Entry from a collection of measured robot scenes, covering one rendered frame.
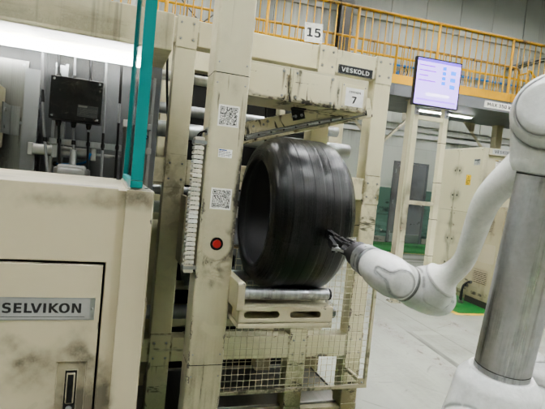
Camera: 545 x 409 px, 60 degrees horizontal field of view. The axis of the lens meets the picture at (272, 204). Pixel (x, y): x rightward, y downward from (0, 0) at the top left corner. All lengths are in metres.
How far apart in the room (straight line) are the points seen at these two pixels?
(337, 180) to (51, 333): 1.09
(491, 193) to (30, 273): 0.91
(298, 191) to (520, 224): 0.80
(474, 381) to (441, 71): 5.20
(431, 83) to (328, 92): 3.85
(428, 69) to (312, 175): 4.41
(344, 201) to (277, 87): 0.64
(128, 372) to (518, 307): 0.68
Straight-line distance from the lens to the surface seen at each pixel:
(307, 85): 2.07
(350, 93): 2.15
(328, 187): 1.60
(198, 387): 1.83
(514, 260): 0.94
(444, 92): 5.98
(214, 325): 1.75
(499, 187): 1.13
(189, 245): 1.67
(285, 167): 1.59
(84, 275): 0.80
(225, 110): 1.67
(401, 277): 1.21
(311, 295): 1.75
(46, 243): 0.80
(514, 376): 0.99
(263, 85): 2.00
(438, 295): 1.32
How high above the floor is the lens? 1.30
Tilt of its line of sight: 3 degrees down
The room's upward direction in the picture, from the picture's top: 6 degrees clockwise
